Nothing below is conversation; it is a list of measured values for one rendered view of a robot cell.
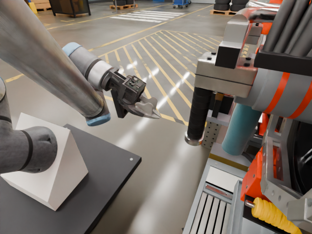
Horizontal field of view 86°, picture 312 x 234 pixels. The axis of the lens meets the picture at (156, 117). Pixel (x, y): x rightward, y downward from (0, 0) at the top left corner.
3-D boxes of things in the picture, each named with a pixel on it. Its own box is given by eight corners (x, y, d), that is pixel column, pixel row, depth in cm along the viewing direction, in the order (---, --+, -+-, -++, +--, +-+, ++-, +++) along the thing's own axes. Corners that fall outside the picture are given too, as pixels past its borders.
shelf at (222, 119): (227, 126, 93) (229, 122, 91) (198, 118, 100) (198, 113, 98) (237, 92, 123) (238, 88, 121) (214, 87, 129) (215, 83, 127)
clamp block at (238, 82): (247, 99, 27) (259, 68, 24) (192, 87, 30) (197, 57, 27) (249, 86, 30) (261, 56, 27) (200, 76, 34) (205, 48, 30)
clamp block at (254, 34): (256, 45, 50) (263, 25, 47) (225, 41, 54) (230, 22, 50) (257, 41, 54) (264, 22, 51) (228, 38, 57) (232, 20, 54)
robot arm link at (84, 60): (79, 54, 63) (72, 33, 53) (107, 72, 63) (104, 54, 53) (61, 70, 59) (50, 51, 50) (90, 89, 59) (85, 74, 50)
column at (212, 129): (213, 150, 134) (227, 107, 108) (201, 145, 138) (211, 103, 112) (216, 141, 141) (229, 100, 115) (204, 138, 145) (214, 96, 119)
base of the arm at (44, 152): (16, 163, 72) (-12, 166, 63) (31, 120, 73) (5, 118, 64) (48, 179, 66) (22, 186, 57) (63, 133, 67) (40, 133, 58)
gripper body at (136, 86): (138, 94, 49) (104, 72, 50) (129, 113, 55) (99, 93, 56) (148, 83, 55) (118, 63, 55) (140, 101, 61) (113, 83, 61)
